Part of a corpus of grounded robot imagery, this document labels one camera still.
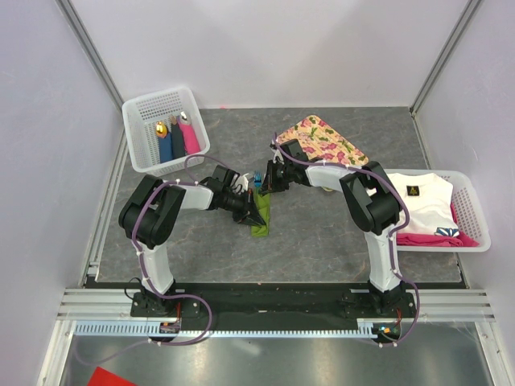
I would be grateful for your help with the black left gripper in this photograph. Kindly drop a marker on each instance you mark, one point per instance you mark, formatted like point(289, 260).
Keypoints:
point(248, 208)

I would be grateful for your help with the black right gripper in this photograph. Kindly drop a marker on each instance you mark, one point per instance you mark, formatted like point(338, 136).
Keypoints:
point(270, 183)

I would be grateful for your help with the blue metallic fork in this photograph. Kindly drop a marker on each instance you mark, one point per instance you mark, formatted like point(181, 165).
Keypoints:
point(257, 179)

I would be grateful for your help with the green paper napkin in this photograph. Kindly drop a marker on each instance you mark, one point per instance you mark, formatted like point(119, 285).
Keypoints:
point(263, 206)

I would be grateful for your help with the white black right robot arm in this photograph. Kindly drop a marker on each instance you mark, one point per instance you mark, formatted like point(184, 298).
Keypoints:
point(374, 206)

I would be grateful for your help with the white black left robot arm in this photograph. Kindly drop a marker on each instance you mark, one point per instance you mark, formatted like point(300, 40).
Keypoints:
point(148, 219)

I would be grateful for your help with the pink rolled napkin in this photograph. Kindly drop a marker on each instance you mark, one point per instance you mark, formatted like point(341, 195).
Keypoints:
point(191, 143)

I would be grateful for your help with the dark grey rolled napkin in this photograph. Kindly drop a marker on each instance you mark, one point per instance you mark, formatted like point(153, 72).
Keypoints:
point(177, 141)

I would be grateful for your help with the blue rolled napkin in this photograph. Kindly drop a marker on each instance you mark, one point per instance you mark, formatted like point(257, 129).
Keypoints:
point(165, 149)

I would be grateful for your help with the floral rectangular tray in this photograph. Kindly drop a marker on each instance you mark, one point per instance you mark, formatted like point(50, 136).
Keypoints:
point(313, 140)

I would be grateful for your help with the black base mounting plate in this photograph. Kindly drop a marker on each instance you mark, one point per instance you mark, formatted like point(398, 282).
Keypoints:
point(276, 305)

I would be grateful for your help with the gold spoon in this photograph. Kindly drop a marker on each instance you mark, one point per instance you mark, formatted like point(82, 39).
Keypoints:
point(161, 129)

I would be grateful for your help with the white perforated plastic basket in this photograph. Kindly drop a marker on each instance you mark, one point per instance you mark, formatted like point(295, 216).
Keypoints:
point(140, 116)

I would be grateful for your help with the pink folded garment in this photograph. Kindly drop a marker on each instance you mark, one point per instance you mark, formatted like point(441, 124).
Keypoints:
point(424, 240)

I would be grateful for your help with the white folded t-shirt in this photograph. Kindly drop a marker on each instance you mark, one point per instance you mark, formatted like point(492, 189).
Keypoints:
point(428, 200)

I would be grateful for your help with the white laundry basket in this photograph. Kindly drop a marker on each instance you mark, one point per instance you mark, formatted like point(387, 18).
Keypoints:
point(466, 210)

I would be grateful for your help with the red sheet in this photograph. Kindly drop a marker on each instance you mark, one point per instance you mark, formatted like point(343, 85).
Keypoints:
point(102, 377)

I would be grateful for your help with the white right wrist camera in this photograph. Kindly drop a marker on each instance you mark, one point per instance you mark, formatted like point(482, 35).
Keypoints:
point(278, 159)

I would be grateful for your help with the aluminium rail profile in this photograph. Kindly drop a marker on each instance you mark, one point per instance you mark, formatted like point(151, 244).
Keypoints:
point(437, 305)

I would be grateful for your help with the grey slotted cable duct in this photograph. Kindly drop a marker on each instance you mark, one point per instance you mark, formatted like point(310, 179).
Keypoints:
point(363, 330)

